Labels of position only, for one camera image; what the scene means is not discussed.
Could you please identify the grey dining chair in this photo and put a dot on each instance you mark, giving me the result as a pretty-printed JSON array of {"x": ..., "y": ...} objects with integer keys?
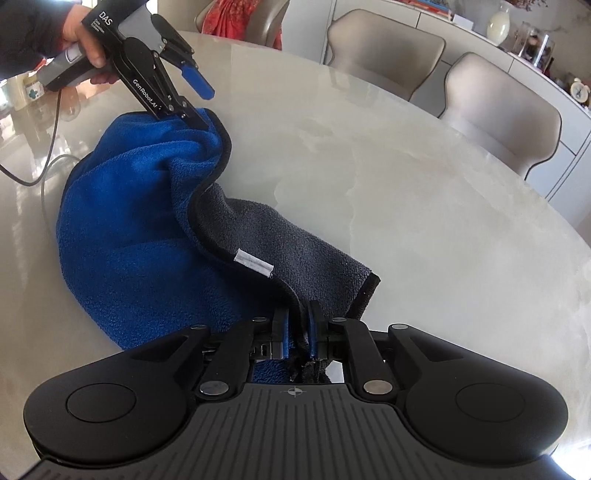
[{"x": 272, "y": 14}]

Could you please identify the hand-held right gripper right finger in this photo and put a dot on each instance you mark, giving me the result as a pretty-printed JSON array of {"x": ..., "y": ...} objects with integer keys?
[{"x": 314, "y": 333}]

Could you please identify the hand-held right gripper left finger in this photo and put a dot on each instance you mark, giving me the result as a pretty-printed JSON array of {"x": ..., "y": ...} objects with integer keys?
[{"x": 282, "y": 333}]

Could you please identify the white patterned cup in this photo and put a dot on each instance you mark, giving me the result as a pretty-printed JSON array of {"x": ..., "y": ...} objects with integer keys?
[{"x": 33, "y": 87}]

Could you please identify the beige dining chair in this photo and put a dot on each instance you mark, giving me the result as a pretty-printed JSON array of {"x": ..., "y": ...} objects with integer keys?
[
  {"x": 503, "y": 110},
  {"x": 383, "y": 50}
]

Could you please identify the red patterned cloth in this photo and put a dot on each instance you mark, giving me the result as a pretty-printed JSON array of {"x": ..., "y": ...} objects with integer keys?
[{"x": 231, "y": 21}]

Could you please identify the person's left forearm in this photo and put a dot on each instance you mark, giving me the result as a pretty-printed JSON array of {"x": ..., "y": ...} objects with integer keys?
[{"x": 27, "y": 32}]

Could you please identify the blue and grey towel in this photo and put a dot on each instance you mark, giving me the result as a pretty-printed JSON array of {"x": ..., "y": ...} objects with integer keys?
[{"x": 138, "y": 240}]

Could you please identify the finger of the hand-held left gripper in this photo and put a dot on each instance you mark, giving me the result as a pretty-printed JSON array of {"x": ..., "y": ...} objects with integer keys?
[
  {"x": 202, "y": 86},
  {"x": 191, "y": 116}
]

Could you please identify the white vase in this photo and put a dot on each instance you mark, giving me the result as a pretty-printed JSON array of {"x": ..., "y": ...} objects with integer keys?
[{"x": 498, "y": 25}]

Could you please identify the person's left hand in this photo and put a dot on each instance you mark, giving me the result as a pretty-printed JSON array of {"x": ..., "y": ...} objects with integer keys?
[{"x": 74, "y": 25}]

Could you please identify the clear glass container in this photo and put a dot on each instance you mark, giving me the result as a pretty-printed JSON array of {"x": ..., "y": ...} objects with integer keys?
[{"x": 535, "y": 46}]

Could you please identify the small alarm clock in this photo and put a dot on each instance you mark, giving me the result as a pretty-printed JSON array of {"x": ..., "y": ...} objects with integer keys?
[{"x": 578, "y": 92}]

